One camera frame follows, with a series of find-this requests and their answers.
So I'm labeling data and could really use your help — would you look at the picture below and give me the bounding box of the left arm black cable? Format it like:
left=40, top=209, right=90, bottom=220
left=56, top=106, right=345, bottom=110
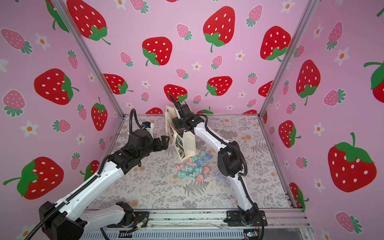
left=23, top=108, right=151, bottom=240

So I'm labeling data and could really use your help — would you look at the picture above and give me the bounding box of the aluminium corner frame post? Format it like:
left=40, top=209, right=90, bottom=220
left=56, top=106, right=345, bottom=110
left=259, top=0, right=320, bottom=119

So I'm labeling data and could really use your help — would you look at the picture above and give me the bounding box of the teal hourglass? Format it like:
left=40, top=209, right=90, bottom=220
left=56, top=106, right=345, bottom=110
left=178, top=171, right=187, bottom=179

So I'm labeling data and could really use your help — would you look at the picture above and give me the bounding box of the pink hourglass lower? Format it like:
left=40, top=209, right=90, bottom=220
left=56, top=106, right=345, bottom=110
left=195, top=175, right=204, bottom=184

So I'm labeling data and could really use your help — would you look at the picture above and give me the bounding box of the purple hourglass right cluster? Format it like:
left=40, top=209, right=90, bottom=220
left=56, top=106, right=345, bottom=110
left=216, top=171, right=231, bottom=186

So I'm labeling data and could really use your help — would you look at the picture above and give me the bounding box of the teal hourglass number five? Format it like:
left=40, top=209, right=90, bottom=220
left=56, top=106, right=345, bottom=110
left=199, top=151, right=212, bottom=162

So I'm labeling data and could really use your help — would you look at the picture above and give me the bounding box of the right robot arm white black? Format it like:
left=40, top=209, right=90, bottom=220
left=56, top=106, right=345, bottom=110
left=173, top=102, right=262, bottom=226

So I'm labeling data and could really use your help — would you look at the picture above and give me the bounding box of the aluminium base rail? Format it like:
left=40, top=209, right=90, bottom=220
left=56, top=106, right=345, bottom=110
left=81, top=209, right=316, bottom=240

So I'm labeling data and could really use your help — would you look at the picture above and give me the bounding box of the canvas tote bag floral print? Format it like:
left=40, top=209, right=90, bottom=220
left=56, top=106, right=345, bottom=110
left=165, top=106, right=197, bottom=162

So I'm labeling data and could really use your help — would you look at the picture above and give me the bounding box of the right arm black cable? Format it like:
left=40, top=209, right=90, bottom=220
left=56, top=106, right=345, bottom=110
left=168, top=93, right=265, bottom=240

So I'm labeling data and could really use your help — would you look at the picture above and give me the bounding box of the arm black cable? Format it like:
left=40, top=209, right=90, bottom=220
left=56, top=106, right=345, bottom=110
left=23, top=108, right=151, bottom=240
left=168, top=93, right=265, bottom=240

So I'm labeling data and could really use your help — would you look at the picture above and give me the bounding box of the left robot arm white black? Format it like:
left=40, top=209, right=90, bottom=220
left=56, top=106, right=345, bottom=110
left=33, top=129, right=170, bottom=240

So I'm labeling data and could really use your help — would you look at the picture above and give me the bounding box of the left aluminium corner post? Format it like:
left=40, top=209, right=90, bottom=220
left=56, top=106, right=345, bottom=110
left=53, top=0, right=125, bottom=119

